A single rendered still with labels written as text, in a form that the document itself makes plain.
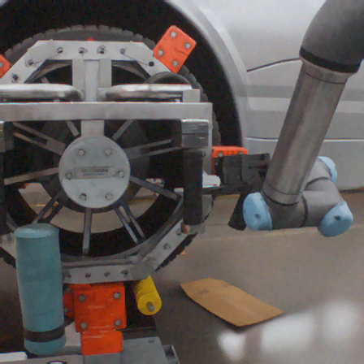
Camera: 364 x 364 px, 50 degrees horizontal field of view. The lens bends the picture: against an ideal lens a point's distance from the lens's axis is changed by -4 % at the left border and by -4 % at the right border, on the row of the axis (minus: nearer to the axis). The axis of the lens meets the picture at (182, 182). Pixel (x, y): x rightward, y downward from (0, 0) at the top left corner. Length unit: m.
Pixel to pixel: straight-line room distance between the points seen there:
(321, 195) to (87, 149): 0.47
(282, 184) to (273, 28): 0.57
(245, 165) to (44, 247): 0.43
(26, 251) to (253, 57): 0.76
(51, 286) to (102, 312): 0.19
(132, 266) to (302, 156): 0.48
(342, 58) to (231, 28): 0.56
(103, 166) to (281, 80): 0.62
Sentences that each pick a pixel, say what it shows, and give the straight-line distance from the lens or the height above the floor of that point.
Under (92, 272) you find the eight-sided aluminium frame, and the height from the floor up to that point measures 0.61.
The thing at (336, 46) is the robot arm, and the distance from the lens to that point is 0.62.
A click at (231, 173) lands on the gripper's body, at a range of 0.82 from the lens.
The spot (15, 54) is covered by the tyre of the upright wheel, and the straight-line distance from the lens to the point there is 1.00.
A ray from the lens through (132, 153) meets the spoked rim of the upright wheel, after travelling 1.01.
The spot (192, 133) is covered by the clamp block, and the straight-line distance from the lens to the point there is 0.70.
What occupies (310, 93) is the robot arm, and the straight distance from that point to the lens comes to 0.65.
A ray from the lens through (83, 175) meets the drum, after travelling 0.75.
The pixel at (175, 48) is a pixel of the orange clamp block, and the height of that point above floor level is 1.11.
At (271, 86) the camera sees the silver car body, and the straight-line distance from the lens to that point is 1.16.
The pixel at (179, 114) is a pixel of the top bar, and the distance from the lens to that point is 0.72.
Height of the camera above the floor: 0.94
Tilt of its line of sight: 8 degrees down
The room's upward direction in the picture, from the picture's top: straight up
